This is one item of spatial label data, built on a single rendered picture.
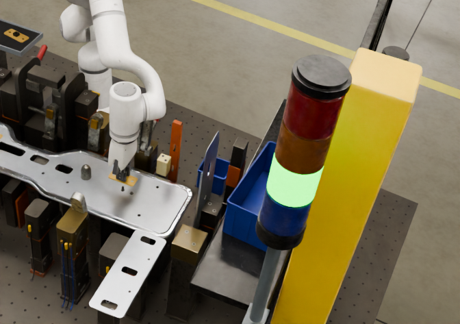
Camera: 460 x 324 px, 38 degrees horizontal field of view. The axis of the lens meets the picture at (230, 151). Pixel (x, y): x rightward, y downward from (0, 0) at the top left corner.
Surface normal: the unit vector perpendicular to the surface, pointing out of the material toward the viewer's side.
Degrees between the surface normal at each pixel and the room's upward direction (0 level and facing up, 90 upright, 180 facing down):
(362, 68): 0
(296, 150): 90
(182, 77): 0
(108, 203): 0
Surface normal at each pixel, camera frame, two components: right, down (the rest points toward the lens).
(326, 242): -0.34, 0.61
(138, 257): 0.13, -0.72
